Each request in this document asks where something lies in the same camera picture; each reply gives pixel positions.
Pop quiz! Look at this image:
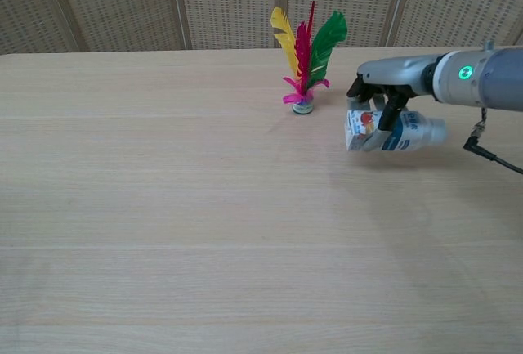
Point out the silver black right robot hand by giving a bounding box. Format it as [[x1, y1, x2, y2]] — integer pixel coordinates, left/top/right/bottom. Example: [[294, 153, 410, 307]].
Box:
[[346, 55, 440, 153]]

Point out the white milk bottle blue label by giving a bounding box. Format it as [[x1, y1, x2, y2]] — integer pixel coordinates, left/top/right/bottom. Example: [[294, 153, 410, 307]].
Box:
[[345, 108, 447, 154]]

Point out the colourful feather shuttlecock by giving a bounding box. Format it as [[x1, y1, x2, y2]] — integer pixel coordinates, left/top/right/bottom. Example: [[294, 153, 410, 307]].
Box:
[[270, 0, 348, 116]]

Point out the black cable with plug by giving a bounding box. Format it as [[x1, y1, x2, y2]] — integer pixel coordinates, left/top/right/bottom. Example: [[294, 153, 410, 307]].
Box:
[[463, 106, 523, 175]]

